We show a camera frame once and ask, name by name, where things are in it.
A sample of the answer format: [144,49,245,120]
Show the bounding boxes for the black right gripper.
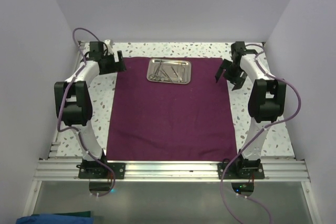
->
[216,59,248,91]

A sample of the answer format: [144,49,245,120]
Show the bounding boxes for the purple surgical cloth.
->
[107,57,237,162]

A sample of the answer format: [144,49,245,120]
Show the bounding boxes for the steel scissors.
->
[149,61,162,81]

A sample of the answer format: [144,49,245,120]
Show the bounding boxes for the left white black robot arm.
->
[54,40,126,178]

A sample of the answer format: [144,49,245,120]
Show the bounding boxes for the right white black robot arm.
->
[215,41,287,178]

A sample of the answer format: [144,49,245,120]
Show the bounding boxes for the steel clamp in tray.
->
[160,64,176,82]

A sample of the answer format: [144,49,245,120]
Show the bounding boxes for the steel flat instrument in tray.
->
[171,63,185,83]

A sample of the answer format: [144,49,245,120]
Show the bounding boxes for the stainless steel instrument tray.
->
[146,58,192,84]

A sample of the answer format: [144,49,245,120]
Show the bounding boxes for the green cloth piece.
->
[57,211,91,218]

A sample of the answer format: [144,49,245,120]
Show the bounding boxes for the blue cloth bundle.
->
[16,215,94,224]

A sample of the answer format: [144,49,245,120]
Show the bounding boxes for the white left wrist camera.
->
[104,39,113,54]

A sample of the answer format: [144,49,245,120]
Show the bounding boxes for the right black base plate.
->
[224,159,265,179]

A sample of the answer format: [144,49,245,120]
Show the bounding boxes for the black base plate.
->
[76,162,126,179]
[224,159,265,179]

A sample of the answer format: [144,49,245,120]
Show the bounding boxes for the aluminium left side rail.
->
[47,40,85,159]

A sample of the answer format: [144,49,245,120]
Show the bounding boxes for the aluminium front rail frame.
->
[23,157,322,223]

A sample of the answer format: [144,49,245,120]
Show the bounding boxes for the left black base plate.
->
[76,162,126,179]

